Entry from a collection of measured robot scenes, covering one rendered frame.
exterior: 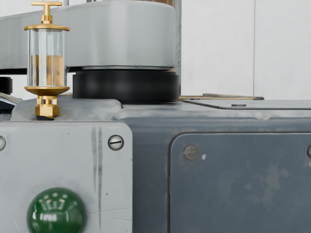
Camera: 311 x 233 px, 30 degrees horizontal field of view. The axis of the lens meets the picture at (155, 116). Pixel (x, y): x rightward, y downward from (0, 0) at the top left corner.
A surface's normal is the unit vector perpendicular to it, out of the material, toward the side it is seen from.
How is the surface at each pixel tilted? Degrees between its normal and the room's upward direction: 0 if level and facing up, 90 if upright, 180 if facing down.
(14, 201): 90
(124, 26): 90
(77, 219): 86
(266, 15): 90
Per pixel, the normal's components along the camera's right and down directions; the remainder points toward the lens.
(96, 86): -0.44, 0.04
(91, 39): -0.65, 0.04
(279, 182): 0.09, 0.05
